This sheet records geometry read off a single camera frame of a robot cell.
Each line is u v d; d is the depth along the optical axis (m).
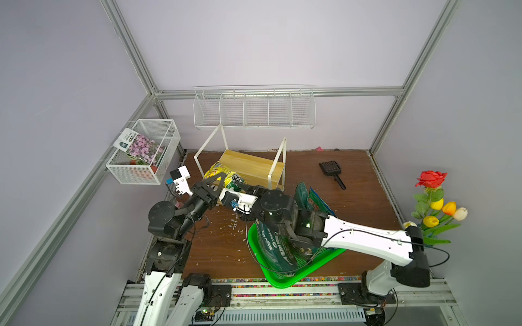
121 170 0.67
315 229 0.45
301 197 0.66
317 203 0.74
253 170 0.87
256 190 0.52
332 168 1.08
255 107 0.99
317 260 0.76
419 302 0.73
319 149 1.24
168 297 0.44
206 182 0.55
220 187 0.57
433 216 0.60
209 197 0.51
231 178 0.58
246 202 0.50
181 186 0.54
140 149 0.73
